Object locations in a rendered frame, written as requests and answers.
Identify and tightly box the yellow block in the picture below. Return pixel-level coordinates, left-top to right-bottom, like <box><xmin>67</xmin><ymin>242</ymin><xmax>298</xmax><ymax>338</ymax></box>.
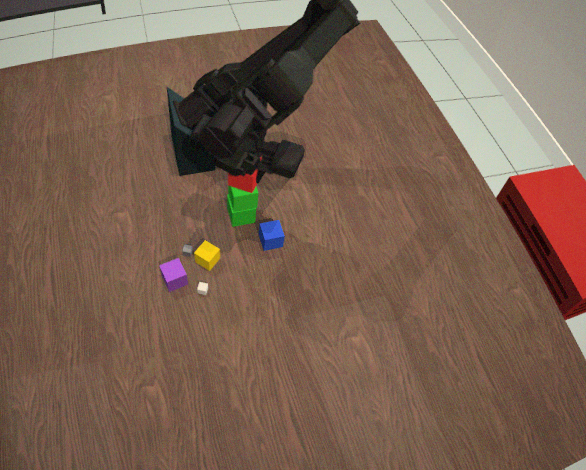
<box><xmin>194</xmin><ymin>240</ymin><xmax>220</xmax><ymax>271</ymax></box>

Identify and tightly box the green block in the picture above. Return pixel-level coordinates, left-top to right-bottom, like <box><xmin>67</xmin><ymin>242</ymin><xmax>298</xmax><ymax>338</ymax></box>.
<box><xmin>228</xmin><ymin>185</ymin><xmax>258</xmax><ymax>212</ymax></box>
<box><xmin>227</xmin><ymin>195</ymin><xmax>256</xmax><ymax>227</ymax></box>

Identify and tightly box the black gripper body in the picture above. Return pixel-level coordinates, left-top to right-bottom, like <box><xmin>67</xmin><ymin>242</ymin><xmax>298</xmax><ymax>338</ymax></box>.
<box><xmin>190</xmin><ymin>115</ymin><xmax>305</xmax><ymax>178</ymax></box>

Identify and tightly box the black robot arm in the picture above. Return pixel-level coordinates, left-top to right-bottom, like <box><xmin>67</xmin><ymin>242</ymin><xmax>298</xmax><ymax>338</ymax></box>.
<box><xmin>173</xmin><ymin>0</ymin><xmax>360</xmax><ymax>177</ymax></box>

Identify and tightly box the blue block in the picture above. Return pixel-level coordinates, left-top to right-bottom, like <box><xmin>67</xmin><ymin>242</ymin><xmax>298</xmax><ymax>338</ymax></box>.
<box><xmin>259</xmin><ymin>220</ymin><xmax>285</xmax><ymax>251</ymax></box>

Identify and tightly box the red block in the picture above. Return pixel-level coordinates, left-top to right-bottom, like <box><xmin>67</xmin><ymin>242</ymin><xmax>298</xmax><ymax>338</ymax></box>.
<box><xmin>228</xmin><ymin>169</ymin><xmax>258</xmax><ymax>193</ymax></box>

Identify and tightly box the purple cube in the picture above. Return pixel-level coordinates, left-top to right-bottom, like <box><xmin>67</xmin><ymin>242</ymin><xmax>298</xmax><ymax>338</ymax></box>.
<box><xmin>159</xmin><ymin>258</ymin><xmax>188</xmax><ymax>292</ymax></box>

